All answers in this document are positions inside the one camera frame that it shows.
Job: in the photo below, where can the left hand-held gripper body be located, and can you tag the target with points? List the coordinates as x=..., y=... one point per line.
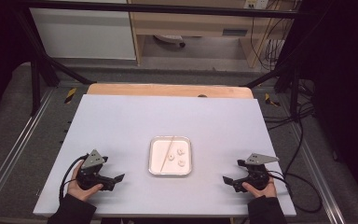
x=90, y=174

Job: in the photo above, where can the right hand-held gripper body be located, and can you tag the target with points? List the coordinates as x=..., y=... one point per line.
x=256, y=174

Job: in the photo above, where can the square metal tray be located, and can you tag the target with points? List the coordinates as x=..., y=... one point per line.
x=158, y=149

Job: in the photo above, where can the small white bead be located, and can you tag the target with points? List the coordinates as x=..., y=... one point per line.
x=180, y=151
x=181, y=162
x=170, y=156

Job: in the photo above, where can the thin wooden skewer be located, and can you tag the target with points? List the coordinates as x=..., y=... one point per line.
x=167, y=154

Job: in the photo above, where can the person's right hand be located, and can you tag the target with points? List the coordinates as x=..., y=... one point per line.
x=262, y=192

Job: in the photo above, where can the person's left hand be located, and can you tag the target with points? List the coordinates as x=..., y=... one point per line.
x=80, y=191

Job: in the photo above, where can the yellow black tape strip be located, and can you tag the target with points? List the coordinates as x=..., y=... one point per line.
x=70, y=95
x=271, y=100

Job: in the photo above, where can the wooden table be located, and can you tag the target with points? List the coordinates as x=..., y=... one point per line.
x=167, y=90

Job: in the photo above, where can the white cabinet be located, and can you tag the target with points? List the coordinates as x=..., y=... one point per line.
x=80, y=34

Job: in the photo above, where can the chair base caster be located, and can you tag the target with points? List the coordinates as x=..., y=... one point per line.
x=171, y=39

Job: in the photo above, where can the light wooden desk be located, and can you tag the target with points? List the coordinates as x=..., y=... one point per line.
x=183, y=26

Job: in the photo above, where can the aluminium floor rail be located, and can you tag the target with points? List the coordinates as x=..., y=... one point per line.
x=320, y=177
x=18, y=140

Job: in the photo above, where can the black metal frame stand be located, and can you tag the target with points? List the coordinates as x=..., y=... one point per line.
x=37, y=62
x=292, y=71

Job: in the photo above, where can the white wall socket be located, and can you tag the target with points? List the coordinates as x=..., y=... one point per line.
x=256, y=3

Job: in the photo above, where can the black metal frame bar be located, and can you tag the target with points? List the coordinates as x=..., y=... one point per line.
x=167, y=8

